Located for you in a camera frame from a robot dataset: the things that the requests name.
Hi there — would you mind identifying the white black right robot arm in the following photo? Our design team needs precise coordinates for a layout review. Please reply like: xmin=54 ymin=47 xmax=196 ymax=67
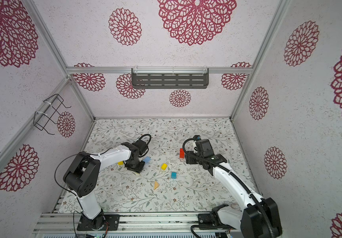
xmin=182 ymin=135 xmax=283 ymax=238

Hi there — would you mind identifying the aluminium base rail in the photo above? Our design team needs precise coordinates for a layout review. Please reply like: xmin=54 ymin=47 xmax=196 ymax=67
xmin=33 ymin=211 xmax=249 ymax=234

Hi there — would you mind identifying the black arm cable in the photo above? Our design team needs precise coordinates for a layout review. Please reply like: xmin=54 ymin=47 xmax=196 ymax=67
xmin=54 ymin=133 xmax=152 ymax=238
xmin=182 ymin=135 xmax=276 ymax=238

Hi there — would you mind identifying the black wire wall rack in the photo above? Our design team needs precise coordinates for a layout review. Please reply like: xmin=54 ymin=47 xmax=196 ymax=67
xmin=33 ymin=94 xmax=71 ymax=135

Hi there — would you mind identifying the yellow wood cylinder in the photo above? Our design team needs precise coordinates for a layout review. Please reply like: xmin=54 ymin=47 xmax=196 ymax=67
xmin=161 ymin=164 xmax=168 ymax=171

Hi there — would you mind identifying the natural wood triangle block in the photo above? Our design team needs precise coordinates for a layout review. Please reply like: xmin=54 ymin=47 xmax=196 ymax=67
xmin=154 ymin=181 xmax=160 ymax=190

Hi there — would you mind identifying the light blue wood block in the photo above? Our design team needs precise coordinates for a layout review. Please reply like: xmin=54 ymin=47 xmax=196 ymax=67
xmin=143 ymin=157 xmax=151 ymax=164

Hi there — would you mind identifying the dark grey wall shelf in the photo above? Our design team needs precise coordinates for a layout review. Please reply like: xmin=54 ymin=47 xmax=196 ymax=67
xmin=131 ymin=68 xmax=209 ymax=89

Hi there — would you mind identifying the red wood rectangular block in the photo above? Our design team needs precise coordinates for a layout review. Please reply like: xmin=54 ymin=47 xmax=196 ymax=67
xmin=180 ymin=148 xmax=185 ymax=159

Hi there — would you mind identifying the teal wood cube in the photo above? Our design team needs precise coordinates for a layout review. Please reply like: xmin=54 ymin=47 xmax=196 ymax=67
xmin=171 ymin=172 xmax=177 ymax=179

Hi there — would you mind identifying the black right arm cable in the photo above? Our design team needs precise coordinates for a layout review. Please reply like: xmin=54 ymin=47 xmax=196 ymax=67
xmin=182 ymin=135 xmax=276 ymax=238

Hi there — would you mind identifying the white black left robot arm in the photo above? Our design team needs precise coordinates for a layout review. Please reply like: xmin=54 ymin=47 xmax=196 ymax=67
xmin=63 ymin=139 xmax=149 ymax=231

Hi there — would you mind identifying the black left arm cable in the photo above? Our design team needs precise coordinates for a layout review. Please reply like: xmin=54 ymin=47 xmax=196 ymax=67
xmin=54 ymin=133 xmax=152 ymax=238

